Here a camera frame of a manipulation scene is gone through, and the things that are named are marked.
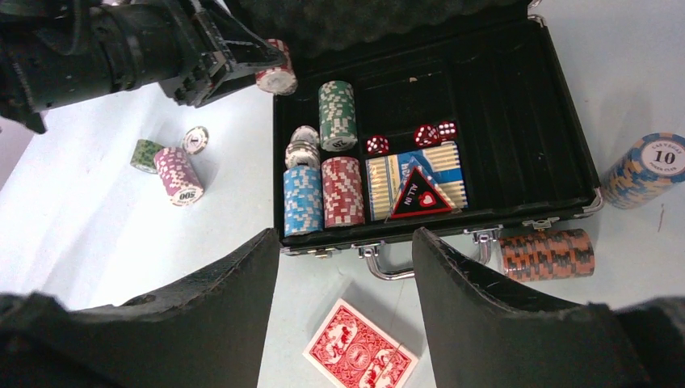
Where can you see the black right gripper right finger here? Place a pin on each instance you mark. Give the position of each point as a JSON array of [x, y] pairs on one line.
[[486, 330]]

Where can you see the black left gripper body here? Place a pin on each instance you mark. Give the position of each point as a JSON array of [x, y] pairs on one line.
[[57, 53]]

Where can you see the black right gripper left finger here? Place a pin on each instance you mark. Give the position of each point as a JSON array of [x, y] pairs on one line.
[[206, 329]]

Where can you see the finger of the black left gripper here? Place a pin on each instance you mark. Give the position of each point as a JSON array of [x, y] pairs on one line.
[[220, 54]]

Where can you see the small red white stack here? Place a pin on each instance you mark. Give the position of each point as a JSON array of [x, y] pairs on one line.
[[279, 80]]

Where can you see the green poker chip stack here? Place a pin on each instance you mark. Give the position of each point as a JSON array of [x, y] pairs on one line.
[[337, 116]]

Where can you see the red playing card deck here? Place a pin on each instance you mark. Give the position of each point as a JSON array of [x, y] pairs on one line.
[[352, 351]]

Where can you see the small green chip stack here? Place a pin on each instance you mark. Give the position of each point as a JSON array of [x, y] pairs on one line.
[[143, 156]]

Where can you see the red poker chip stack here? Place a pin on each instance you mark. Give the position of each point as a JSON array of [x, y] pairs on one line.
[[342, 192]]

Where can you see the blue brown chip stack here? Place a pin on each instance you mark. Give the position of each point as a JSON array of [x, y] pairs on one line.
[[651, 167]]

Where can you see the single white chip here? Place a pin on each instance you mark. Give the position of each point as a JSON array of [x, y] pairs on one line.
[[195, 140]]

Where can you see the white grey chip stack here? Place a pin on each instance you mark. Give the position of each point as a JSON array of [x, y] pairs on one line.
[[303, 148]]

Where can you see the orange black chip stack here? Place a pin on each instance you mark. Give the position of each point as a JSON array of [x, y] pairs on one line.
[[548, 255]]

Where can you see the black all in triangle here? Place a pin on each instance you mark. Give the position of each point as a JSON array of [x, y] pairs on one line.
[[419, 196]]

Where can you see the blue poker chip stack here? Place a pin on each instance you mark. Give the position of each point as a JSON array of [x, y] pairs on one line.
[[303, 203]]

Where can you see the blue card deck in case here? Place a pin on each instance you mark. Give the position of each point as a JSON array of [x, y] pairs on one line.
[[386, 175]]

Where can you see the red dice in case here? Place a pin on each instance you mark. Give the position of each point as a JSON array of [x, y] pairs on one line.
[[425, 135]]

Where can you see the black aluminium poker case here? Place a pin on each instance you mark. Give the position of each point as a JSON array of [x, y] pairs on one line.
[[489, 66]]

